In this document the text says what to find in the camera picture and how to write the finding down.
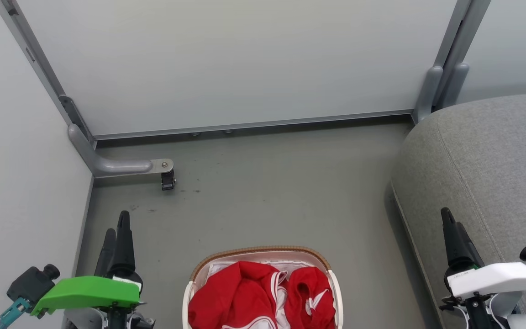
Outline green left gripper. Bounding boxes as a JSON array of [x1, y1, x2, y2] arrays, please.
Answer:
[[30, 210, 143, 318]]

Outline grey partition corner posts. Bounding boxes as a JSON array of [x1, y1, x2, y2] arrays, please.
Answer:
[[411, 0, 492, 124]]

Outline red basketball shorts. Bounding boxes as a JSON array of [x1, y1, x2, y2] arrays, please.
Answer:
[[284, 266, 337, 329]]

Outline brown rimmed laundry basket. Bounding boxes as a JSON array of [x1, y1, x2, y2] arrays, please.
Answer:
[[182, 246, 344, 329]]

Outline grey fabric sofa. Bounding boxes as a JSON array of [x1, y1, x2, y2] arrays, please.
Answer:
[[390, 92, 526, 329]]

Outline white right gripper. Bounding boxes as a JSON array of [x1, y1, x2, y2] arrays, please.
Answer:
[[441, 207, 526, 298]]

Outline grey partition support foot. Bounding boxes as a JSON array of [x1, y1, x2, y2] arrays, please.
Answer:
[[67, 123, 174, 179]]

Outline teal left camera connector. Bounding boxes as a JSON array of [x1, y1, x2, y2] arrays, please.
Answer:
[[0, 297, 32, 329]]

